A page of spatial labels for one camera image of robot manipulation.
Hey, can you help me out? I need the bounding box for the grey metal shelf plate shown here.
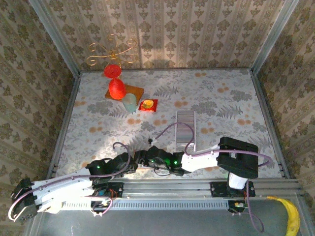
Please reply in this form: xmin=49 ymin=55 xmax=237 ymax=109
xmin=23 ymin=196 xmax=308 ymax=236

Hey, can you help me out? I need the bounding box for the red square coaster yellow print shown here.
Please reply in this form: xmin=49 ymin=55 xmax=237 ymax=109
xmin=138 ymin=98 xmax=158 ymax=113

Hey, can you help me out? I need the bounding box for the translucent pale green cup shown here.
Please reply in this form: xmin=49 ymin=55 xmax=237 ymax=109
xmin=122 ymin=93 xmax=137 ymax=114

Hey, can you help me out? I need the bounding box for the wooden square coaster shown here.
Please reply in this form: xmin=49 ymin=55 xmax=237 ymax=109
xmin=105 ymin=83 xmax=145 ymax=102

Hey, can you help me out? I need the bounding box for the egg-shaped red hanging ornament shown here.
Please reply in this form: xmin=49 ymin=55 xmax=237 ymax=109
xmin=109 ymin=78 xmax=127 ymax=100

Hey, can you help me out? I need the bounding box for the white floral tablecloth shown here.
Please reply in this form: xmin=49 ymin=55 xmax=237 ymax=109
xmin=55 ymin=69 xmax=283 ymax=180

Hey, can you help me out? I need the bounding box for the round red hanging ornament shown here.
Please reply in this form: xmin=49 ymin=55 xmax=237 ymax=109
xmin=103 ymin=63 xmax=123 ymax=79

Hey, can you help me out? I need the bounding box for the yellow banana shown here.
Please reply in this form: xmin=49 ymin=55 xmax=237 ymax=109
xmin=267 ymin=196 xmax=301 ymax=236

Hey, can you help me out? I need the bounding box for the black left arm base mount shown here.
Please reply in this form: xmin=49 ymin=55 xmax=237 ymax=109
xmin=92 ymin=180 xmax=124 ymax=209

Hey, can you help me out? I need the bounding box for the aluminium mounting rail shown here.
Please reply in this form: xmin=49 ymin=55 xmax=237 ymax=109
xmin=55 ymin=178 xmax=302 ymax=199

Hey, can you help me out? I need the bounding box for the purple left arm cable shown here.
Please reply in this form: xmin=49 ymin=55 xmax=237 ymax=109
xmin=8 ymin=142 xmax=131 ymax=221

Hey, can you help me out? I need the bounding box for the short purple cable loop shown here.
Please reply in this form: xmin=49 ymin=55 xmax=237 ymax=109
xmin=90 ymin=196 xmax=113 ymax=217

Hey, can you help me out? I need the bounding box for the grey slotted cable duct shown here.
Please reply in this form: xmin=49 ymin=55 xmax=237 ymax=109
xmin=60 ymin=199 xmax=231 ymax=211

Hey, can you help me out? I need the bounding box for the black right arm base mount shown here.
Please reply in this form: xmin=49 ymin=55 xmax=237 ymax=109
xmin=210 ymin=180 xmax=256 ymax=217

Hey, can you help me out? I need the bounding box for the aluminium table side rail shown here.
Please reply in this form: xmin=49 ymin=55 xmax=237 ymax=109
xmin=47 ymin=75 xmax=82 ymax=179
xmin=250 ymin=70 xmax=291 ymax=179

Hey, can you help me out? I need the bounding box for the gold wire ornament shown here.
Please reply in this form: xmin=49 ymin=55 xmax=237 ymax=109
xmin=86 ymin=34 xmax=138 ymax=68

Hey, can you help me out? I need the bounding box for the aluminium frame post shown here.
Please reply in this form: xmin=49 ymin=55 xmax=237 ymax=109
xmin=29 ymin=0 xmax=81 ymax=77
xmin=251 ymin=0 xmax=300 ymax=73

